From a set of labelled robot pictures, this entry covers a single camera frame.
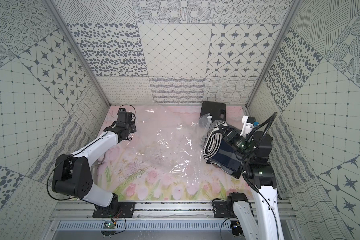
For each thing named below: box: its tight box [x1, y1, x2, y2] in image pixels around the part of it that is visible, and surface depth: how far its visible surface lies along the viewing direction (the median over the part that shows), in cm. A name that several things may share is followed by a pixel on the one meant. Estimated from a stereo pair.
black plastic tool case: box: [200, 101, 227, 122], surface depth 114 cm
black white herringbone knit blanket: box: [202, 120, 228, 159], surface depth 65 cm
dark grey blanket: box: [206, 138, 244, 179], surface depth 85 cm
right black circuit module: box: [230, 220, 244, 236], surface depth 73 cm
